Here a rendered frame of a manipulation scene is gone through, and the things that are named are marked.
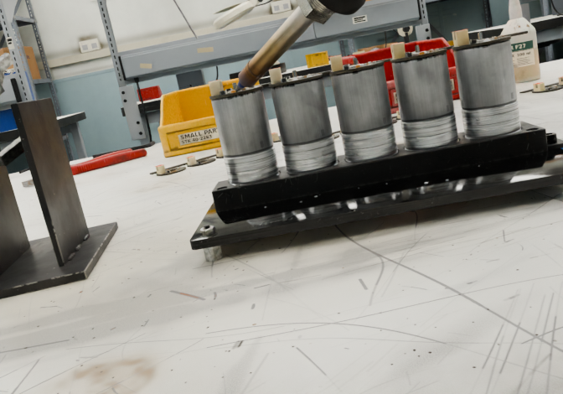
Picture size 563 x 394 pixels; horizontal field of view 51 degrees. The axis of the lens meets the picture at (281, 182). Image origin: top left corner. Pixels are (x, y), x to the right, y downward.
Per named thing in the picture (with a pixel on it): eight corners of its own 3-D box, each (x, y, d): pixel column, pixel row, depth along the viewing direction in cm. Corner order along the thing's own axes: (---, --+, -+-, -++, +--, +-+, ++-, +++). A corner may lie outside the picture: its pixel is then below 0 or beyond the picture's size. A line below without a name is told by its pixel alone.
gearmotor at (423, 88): (467, 162, 26) (451, 46, 25) (412, 172, 26) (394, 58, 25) (454, 152, 28) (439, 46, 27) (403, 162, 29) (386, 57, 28)
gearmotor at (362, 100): (405, 173, 26) (386, 59, 25) (350, 184, 26) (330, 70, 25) (396, 163, 29) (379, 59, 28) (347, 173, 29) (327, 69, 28)
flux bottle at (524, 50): (498, 84, 62) (487, -13, 60) (524, 77, 63) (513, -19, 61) (521, 83, 59) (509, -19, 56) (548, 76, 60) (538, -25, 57)
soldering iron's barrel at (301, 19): (240, 99, 25) (327, 7, 20) (224, 68, 25) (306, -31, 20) (266, 93, 26) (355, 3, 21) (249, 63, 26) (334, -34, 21)
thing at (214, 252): (535, 159, 29) (533, 137, 29) (608, 194, 22) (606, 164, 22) (220, 217, 30) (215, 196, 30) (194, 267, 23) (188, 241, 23)
